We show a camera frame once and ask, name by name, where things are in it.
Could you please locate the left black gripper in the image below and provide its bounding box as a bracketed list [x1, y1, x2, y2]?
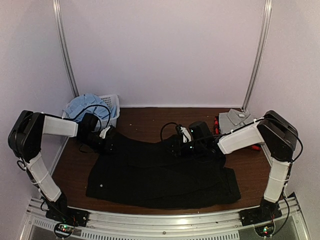
[77, 132, 120, 155]

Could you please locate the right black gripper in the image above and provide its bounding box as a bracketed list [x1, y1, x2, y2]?
[165, 140, 206, 158]

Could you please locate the black long sleeve shirt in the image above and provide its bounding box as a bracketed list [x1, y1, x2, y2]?
[85, 133, 241, 209]

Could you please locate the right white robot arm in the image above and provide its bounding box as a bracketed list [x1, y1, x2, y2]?
[161, 110, 303, 221]

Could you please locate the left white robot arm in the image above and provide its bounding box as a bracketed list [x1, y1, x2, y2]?
[8, 110, 115, 222]

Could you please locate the light blue shirt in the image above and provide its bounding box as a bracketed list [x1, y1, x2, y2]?
[62, 92, 118, 124]

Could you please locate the grey folded button shirt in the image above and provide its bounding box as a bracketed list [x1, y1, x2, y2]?
[218, 109, 258, 134]

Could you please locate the white plastic basket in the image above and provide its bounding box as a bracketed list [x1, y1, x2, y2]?
[61, 93, 121, 131]

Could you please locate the red black plaid shirt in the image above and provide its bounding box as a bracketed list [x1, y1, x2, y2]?
[213, 116, 262, 151]

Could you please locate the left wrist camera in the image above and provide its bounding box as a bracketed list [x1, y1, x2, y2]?
[99, 125, 114, 139]

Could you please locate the left black camera cable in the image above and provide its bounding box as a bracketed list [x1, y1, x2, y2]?
[67, 104, 112, 131]

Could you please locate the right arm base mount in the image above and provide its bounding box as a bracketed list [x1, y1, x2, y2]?
[239, 194, 283, 238]

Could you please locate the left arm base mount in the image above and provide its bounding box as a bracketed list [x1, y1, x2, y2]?
[44, 193, 89, 240]

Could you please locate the left aluminium frame post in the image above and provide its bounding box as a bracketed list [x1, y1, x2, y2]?
[52, 0, 79, 98]

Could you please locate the aluminium frame post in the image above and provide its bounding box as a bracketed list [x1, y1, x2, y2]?
[52, 0, 79, 98]
[241, 0, 273, 112]

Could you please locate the right aluminium frame post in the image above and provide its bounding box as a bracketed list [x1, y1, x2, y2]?
[241, 0, 273, 112]

